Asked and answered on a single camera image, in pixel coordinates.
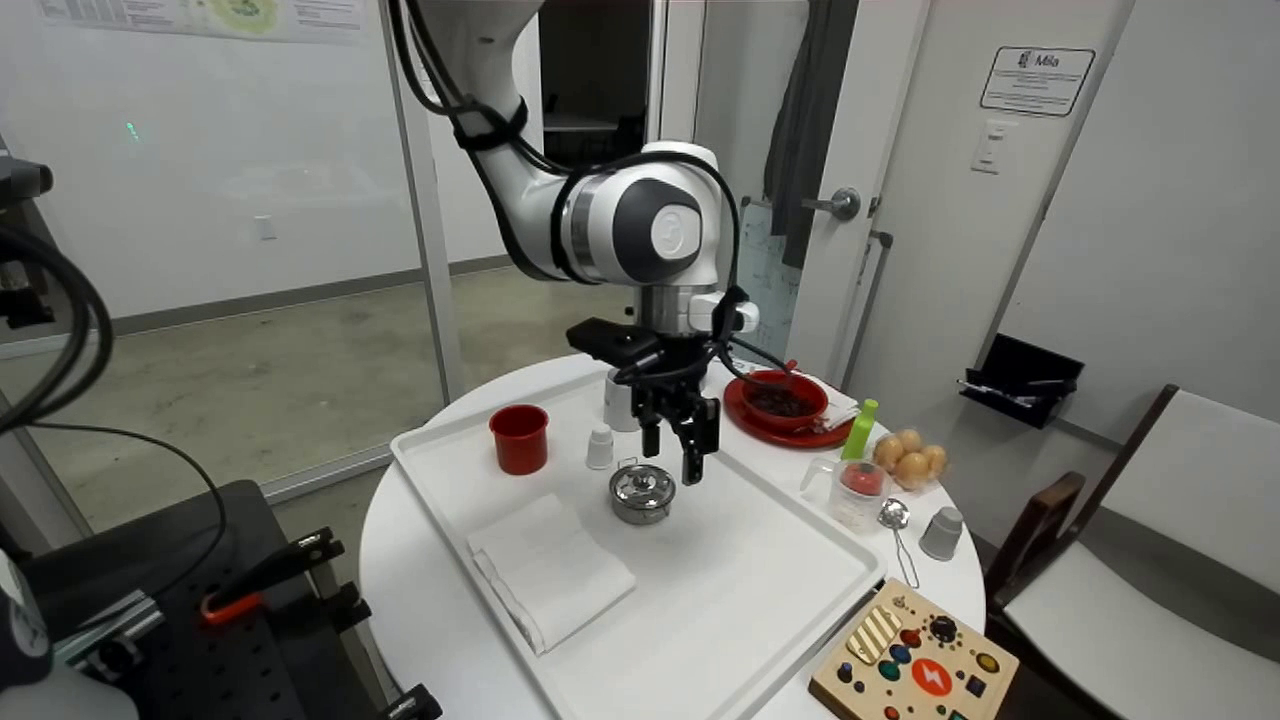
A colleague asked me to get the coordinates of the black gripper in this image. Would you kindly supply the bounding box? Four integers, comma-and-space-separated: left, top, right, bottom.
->
616, 333, 733, 488

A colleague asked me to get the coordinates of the small silver pot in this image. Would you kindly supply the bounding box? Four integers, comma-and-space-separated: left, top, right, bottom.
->
608, 486, 680, 529

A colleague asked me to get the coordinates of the small white shaker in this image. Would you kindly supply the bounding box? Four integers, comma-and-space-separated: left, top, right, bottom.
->
581, 419, 622, 472

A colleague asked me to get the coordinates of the red plate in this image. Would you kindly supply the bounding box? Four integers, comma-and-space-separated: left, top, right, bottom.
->
722, 368, 858, 451

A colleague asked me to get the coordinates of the clear glass cup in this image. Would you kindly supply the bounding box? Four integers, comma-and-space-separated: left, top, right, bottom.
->
795, 457, 844, 513

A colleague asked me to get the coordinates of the red plastic cup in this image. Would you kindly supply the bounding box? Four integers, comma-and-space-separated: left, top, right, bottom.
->
483, 399, 554, 479

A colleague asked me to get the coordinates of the large white tray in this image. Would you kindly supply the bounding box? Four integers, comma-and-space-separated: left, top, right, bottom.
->
389, 380, 890, 720

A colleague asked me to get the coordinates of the folded white cloth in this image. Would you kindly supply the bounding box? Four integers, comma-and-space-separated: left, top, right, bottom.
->
464, 493, 639, 655

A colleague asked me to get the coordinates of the green bottle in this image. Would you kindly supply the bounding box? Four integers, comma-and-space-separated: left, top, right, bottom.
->
842, 395, 885, 469

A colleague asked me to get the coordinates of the clear jar with red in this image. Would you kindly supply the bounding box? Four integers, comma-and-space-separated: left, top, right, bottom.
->
838, 457, 893, 532

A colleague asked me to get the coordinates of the silver spoon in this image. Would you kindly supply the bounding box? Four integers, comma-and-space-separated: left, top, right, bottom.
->
876, 496, 926, 592

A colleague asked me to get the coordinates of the small grey cup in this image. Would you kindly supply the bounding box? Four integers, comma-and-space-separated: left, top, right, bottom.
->
916, 506, 970, 563

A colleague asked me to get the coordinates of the wooden colourful toy board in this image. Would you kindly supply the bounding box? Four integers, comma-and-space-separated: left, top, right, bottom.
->
805, 576, 1024, 720

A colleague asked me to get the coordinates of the dark hanging jacket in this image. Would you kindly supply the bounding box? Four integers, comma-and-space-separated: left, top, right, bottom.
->
761, 0, 865, 272

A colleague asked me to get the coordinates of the black floor tray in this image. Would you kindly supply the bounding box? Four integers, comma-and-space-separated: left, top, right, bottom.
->
956, 333, 1089, 432

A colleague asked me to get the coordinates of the white seat chair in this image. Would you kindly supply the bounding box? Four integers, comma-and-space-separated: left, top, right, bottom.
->
983, 385, 1280, 720

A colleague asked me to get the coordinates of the black perforated work table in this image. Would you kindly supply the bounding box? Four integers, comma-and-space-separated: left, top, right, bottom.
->
24, 477, 392, 720

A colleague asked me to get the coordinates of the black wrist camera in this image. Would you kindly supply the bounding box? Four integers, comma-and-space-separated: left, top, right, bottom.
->
564, 316, 660, 377

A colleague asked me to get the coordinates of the silver door handle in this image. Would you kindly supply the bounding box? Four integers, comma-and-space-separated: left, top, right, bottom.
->
801, 189, 865, 225

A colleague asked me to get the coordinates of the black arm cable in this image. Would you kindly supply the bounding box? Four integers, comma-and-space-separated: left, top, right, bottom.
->
383, 0, 592, 186

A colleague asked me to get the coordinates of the clamp with orange handle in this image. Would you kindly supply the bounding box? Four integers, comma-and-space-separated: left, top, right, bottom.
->
196, 523, 343, 631

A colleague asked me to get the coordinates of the white wall sign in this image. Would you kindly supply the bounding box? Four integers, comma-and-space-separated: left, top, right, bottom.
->
977, 42, 1101, 120

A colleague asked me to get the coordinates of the black cable bundle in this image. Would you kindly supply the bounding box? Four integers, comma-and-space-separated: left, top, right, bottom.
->
0, 246, 120, 436

